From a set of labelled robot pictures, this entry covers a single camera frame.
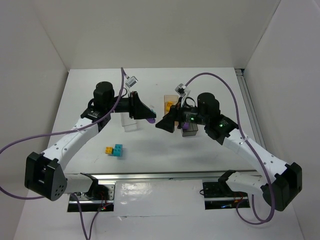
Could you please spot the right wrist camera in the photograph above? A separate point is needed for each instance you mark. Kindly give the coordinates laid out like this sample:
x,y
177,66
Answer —
x,y
182,90

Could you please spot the clear plastic container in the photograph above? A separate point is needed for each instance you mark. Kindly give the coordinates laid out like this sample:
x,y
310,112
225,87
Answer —
x,y
128,124

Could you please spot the amber plastic container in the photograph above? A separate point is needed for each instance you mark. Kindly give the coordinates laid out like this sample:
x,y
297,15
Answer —
x,y
173,98

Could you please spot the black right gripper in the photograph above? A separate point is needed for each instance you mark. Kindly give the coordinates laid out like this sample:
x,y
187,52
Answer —
x,y
178,114

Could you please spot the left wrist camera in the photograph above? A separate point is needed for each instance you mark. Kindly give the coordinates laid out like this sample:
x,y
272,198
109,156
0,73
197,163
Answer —
x,y
131,81

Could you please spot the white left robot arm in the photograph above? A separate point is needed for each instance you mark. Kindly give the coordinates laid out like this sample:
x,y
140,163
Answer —
x,y
44,172

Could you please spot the purple lego brick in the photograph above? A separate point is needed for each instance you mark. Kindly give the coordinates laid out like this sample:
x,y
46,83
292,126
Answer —
x,y
151,120

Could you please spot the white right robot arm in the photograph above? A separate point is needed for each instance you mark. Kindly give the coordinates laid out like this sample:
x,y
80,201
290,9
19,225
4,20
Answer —
x,y
279,183

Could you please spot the purple lego in grey bin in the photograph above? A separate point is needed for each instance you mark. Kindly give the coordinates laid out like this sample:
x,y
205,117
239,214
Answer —
x,y
185,126

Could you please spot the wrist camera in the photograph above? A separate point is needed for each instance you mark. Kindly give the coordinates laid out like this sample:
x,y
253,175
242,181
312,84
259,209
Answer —
x,y
182,90
131,81

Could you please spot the dark grey plastic container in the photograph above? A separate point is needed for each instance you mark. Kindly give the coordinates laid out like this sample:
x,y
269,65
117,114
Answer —
x,y
192,130

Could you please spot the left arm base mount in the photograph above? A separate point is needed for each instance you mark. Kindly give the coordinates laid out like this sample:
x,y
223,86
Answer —
x,y
103,198

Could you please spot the yellow square lego brick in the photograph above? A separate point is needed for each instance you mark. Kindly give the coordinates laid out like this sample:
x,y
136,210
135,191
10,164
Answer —
x,y
109,150

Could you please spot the teal lego brick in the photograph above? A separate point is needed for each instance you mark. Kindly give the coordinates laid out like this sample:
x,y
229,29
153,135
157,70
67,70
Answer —
x,y
117,151

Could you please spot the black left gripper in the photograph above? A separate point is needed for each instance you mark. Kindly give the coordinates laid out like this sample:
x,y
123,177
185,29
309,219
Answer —
x,y
135,105

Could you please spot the yellow lego piece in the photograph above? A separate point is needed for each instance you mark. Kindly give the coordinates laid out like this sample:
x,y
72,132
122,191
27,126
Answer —
x,y
167,106

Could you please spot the aluminium front rail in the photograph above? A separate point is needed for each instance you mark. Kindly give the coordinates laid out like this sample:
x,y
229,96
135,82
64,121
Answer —
x,y
148,176

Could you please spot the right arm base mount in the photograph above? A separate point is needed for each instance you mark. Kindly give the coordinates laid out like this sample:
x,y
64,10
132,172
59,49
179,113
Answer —
x,y
216,198

